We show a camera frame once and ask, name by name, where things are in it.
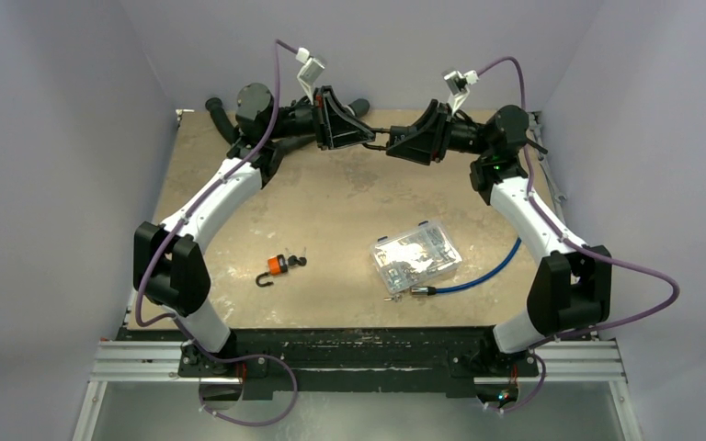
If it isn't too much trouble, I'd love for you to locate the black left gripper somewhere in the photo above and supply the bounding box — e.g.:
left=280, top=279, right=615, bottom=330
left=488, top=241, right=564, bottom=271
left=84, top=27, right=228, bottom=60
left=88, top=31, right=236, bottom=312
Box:
left=268, top=87, right=376, bottom=152

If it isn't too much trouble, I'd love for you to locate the black padlock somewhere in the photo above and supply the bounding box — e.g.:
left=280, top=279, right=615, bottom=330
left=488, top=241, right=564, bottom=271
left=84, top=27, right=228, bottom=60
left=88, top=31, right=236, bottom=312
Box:
left=361, top=125, right=408, bottom=152

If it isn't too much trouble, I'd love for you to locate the orange padlock with keys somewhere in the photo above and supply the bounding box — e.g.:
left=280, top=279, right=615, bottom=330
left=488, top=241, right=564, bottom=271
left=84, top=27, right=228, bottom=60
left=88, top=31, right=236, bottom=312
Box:
left=255, top=249, right=308, bottom=288

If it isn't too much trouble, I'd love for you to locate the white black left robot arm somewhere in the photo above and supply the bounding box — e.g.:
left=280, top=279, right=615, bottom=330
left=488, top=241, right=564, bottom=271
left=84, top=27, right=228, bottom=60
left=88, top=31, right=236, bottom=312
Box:
left=132, top=83, right=376, bottom=376

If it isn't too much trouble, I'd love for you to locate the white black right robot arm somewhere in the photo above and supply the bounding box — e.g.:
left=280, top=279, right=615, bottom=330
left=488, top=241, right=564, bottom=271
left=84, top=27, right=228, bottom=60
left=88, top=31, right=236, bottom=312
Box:
left=386, top=100, right=612, bottom=374

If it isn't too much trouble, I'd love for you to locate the small hammer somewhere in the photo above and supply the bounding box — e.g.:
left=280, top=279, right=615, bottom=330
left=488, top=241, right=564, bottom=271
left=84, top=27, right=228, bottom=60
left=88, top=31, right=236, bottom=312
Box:
left=528, top=115, right=548, bottom=157

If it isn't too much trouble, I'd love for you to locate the clear plastic parts box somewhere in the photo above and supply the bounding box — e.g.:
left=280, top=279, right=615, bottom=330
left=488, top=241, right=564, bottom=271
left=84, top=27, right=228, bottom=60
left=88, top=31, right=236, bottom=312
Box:
left=370, top=220, right=463, bottom=296

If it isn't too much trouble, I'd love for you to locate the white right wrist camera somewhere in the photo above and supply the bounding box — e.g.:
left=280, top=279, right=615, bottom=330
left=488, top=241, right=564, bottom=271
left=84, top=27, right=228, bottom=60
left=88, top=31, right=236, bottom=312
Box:
left=442, top=70, right=479, bottom=116

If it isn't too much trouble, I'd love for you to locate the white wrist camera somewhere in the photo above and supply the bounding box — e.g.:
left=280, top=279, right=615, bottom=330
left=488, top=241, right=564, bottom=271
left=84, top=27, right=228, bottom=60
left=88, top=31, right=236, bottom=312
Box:
left=442, top=70, right=479, bottom=116
left=295, top=47, right=326, bottom=100

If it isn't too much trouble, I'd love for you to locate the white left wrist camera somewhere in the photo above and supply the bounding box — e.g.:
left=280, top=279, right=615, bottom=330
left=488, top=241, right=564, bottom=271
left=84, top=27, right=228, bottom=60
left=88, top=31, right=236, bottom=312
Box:
left=295, top=47, right=326, bottom=100

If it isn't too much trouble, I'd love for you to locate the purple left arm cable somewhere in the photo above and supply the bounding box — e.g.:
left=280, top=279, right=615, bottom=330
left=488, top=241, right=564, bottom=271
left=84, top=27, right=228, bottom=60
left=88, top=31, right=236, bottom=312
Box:
left=134, top=39, right=300, bottom=428

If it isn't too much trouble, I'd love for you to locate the black corrugated hose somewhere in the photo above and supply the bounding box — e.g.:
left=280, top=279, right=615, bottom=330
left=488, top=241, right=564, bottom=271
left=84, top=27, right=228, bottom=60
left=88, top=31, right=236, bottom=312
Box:
left=204, top=96, right=371, bottom=153

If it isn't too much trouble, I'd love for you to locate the blue hose with fitting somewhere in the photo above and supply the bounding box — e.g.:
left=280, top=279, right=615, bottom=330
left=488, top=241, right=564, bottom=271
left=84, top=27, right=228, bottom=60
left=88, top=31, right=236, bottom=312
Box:
left=384, top=237, right=523, bottom=304

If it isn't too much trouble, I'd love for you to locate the black aluminium base frame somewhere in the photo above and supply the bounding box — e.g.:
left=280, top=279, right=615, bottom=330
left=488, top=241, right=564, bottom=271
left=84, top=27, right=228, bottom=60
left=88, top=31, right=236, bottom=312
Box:
left=91, top=327, right=626, bottom=400

